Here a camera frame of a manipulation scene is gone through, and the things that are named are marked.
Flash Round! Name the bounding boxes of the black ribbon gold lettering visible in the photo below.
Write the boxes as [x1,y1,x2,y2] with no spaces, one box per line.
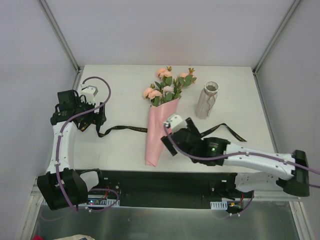
[95,123,247,142]

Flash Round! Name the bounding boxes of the pink wrapping paper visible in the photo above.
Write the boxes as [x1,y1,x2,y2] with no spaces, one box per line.
[144,99,179,167]

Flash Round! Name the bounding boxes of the pink flower stem pale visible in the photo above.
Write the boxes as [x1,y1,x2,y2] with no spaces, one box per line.
[162,86,175,103]

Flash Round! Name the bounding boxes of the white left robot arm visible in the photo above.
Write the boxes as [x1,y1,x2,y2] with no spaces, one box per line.
[37,86,106,210]

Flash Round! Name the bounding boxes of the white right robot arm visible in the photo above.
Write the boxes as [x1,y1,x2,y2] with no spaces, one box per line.
[161,115,310,198]

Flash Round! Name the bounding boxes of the white ribbed vase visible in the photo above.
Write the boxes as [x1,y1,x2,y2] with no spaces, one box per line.
[195,81,219,120]

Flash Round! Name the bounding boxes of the beige cloth bottom edge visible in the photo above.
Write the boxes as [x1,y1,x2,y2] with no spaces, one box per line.
[55,234,95,240]

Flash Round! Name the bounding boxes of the red object bottom edge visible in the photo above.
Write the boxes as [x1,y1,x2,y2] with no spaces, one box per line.
[32,235,44,240]

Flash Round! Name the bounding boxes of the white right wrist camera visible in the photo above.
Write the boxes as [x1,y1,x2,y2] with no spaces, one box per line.
[163,113,187,133]

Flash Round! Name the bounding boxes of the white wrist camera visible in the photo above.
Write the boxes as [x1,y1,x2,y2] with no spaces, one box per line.
[80,85,98,105]
[163,113,187,133]

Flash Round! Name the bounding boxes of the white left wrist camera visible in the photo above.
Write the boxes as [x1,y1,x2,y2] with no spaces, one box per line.
[80,85,98,105]

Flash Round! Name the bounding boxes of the right white cable duct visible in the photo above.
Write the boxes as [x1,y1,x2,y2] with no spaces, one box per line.
[210,200,228,211]

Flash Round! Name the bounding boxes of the white cable duct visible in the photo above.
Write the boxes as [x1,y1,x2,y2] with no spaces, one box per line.
[87,198,120,208]
[210,200,228,211]

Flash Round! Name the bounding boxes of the left white cable duct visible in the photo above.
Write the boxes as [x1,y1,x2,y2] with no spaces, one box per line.
[87,198,120,208]

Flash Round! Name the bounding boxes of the left aluminium frame post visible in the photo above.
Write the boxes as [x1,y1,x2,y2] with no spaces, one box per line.
[37,0,81,73]

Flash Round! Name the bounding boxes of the aluminium frame post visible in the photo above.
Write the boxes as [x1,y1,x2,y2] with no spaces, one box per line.
[37,0,81,73]
[252,0,303,76]

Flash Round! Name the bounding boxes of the right aluminium frame post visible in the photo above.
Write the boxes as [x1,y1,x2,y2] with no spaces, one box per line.
[252,0,303,76]

